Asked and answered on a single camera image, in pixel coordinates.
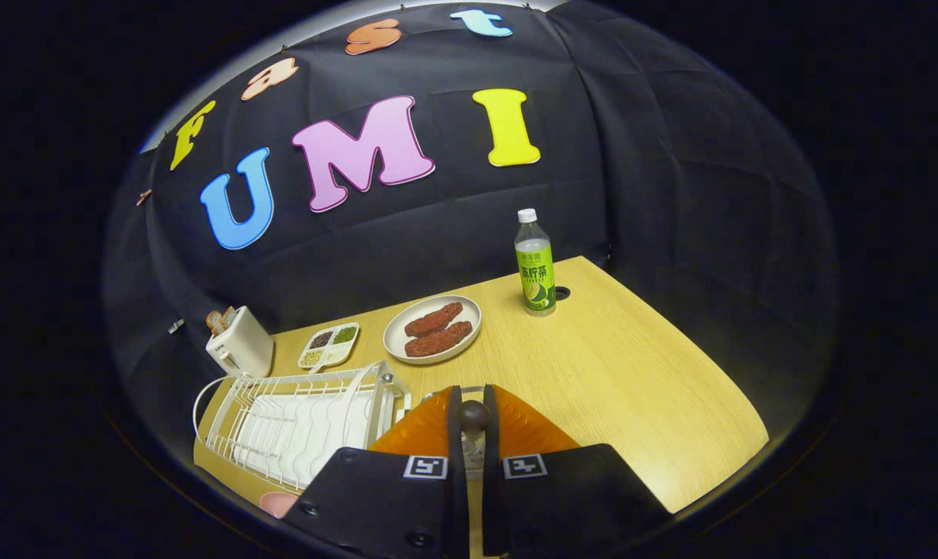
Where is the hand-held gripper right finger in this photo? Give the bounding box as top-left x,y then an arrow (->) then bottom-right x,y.
481,384 -> 672,559

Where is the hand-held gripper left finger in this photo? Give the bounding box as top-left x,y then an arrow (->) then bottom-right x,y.
283,385 -> 471,559

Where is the wooden handle spoon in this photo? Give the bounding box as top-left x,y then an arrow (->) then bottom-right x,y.
457,400 -> 492,434

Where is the white wire dish rack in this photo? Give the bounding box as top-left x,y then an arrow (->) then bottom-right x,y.
193,360 -> 412,491

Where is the pink plate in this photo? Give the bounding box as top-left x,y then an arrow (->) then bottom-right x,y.
259,491 -> 300,519

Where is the white round plate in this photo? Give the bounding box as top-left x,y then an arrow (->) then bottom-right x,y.
383,295 -> 483,366

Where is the red meat piece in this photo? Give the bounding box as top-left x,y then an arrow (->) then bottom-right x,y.
405,321 -> 474,358
404,302 -> 464,338

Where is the white divided grain tray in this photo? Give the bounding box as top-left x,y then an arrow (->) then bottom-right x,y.
297,322 -> 360,374

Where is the green label drink bottle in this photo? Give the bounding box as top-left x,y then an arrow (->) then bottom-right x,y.
514,208 -> 557,318

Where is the white toaster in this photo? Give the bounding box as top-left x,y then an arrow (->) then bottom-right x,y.
206,306 -> 275,378

